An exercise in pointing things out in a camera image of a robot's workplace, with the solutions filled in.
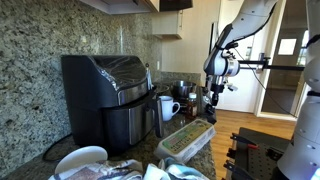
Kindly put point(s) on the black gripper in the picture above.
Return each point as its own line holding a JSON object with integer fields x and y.
{"x": 216, "y": 91}

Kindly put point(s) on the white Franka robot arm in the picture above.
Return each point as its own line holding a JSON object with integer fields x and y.
{"x": 246, "y": 20}

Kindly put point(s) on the amber honey bottle white cap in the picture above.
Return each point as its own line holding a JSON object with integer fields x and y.
{"x": 191, "y": 108}

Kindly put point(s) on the large steel pot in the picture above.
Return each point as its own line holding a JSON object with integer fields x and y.
{"x": 183, "y": 88}

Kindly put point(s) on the white refrigerator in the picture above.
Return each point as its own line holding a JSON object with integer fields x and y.
{"x": 246, "y": 100}

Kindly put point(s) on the white egg carton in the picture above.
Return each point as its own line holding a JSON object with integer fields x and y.
{"x": 186, "y": 140}

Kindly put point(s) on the white ceramic mug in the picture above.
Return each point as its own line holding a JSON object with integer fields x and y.
{"x": 167, "y": 107}

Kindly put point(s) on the shiny steel mixing bowl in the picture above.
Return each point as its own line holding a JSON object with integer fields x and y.
{"x": 162, "y": 88}

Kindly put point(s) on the metal kitchen tongs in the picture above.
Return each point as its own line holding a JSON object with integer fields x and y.
{"x": 149, "y": 76}

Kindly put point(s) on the white teal dish towel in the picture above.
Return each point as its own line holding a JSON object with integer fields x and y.
{"x": 180, "y": 171}

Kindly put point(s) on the bright background window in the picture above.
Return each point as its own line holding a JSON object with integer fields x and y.
{"x": 301, "y": 55}
{"x": 287, "y": 46}

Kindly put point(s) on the dark range hood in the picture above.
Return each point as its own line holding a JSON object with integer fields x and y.
{"x": 176, "y": 4}

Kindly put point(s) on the black air fryer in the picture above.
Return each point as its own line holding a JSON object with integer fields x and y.
{"x": 100, "y": 100}

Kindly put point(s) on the wooden upper cabinet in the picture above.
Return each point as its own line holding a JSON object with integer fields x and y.
{"x": 126, "y": 6}

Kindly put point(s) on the brown patterned dish towel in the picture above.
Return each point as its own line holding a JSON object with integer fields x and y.
{"x": 100, "y": 170}

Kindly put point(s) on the white plate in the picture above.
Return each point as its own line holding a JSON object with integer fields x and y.
{"x": 81, "y": 156}

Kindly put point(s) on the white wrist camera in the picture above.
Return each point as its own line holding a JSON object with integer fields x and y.
{"x": 232, "y": 87}

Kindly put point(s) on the white wall outlet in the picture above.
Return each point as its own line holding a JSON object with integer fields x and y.
{"x": 158, "y": 65}

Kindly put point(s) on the black camera boom pole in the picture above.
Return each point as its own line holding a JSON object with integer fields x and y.
{"x": 283, "y": 67}

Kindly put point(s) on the cream wall cabinet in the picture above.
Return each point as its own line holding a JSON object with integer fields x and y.
{"x": 168, "y": 24}

